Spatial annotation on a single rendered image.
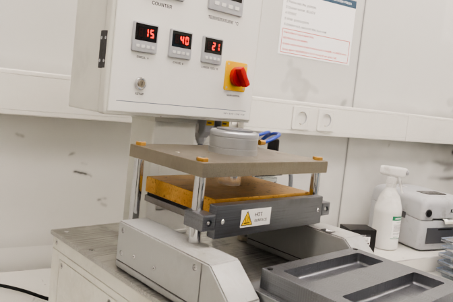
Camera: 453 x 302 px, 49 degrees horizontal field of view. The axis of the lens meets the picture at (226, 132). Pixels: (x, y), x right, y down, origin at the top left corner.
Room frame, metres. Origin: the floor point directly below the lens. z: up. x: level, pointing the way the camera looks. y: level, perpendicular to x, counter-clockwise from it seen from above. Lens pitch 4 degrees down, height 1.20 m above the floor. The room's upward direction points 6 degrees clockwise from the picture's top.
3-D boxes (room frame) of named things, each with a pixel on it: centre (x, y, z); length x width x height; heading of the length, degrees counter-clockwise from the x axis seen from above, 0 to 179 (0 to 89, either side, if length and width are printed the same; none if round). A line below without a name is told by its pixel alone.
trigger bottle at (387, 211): (1.48, -0.52, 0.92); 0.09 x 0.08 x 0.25; 58
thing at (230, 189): (0.79, -0.02, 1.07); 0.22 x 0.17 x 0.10; 133
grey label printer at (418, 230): (1.61, -0.65, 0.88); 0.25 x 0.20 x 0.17; 26
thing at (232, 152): (0.82, -0.01, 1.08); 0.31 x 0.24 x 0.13; 133
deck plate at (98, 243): (0.81, 0.01, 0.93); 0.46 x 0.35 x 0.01; 43
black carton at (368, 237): (1.42, -0.41, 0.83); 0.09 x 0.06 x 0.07; 106
